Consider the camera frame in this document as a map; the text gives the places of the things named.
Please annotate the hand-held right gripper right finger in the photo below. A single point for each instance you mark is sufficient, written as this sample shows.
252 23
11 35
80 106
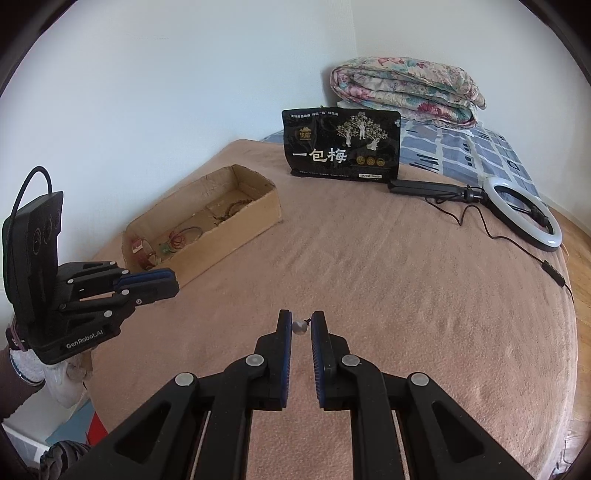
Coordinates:
315 364

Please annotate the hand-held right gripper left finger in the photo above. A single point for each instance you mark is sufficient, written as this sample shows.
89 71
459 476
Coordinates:
288 360

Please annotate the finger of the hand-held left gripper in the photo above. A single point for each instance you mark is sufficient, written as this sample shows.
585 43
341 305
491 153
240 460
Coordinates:
154 294
150 276

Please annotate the pearl earring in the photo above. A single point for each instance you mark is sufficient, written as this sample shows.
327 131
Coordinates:
298 327

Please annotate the cardboard box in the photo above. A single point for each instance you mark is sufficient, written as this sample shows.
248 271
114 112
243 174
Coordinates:
258 207

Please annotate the person's left hand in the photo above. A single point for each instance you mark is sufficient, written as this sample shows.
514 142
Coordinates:
62 383

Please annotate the red plastic item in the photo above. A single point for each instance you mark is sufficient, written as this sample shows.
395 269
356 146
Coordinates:
98 429

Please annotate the grey striped cloth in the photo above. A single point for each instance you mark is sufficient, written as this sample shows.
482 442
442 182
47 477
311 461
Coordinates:
62 459

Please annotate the black tripod stand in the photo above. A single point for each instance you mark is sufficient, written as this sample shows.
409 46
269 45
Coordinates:
415 188

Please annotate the black snack bag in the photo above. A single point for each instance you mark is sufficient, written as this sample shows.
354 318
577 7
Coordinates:
341 147

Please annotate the blue checked bed sheet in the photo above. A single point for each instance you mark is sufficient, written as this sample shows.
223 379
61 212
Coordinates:
434 147

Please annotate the folded floral quilt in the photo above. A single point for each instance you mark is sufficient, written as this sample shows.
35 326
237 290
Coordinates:
406 87

